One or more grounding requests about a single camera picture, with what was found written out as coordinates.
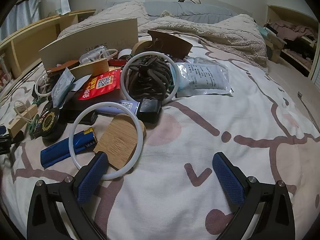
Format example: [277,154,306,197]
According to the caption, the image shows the round black gold tin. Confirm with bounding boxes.
[34,107,67,142]

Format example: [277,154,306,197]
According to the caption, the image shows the pile of brown hair ties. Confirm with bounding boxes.
[126,55,173,100]

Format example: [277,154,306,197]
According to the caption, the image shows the blue lighter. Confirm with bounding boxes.
[40,127,97,169]

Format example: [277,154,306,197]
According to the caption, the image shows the white cable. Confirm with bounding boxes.
[13,100,34,126]

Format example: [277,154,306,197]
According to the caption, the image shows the patterned bed sheet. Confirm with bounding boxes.
[0,33,320,240]

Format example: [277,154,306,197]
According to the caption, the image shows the large beige shoe box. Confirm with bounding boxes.
[39,18,138,70]

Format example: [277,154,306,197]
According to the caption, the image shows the grey pillow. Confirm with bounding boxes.
[96,1,237,24]

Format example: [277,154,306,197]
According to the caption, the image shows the bamboo board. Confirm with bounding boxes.
[94,114,138,170]

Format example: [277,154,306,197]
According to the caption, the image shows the black square box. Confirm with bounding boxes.
[136,98,162,124]

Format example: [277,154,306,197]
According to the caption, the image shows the white ring around hair ties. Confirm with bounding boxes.
[120,51,181,106]

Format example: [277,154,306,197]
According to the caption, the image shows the white plastic ring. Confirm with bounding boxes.
[68,101,144,181]

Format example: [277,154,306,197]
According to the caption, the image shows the clear packet of face masks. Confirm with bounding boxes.
[176,57,233,98]

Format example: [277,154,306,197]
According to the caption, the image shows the beige knitted blanket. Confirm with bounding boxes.
[58,1,268,73]

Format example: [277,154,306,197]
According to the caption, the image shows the red snack packet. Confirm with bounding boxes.
[77,69,121,101]

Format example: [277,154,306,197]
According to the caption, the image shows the right side clothes shelf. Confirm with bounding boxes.
[265,5,319,79]

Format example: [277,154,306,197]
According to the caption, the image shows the wooden bedside shelf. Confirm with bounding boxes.
[1,9,95,79]

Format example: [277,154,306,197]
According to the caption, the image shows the long wooden block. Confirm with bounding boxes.
[8,105,37,138]

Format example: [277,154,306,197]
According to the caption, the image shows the white ring at pile back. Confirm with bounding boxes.
[35,73,54,98]

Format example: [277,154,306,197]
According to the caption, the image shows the short wooden block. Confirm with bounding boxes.
[71,59,109,80]

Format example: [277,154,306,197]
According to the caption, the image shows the lavender tube with QR code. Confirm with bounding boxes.
[96,100,141,116]

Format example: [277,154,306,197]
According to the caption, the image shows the brown leather pouch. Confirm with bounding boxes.
[146,30,193,59]

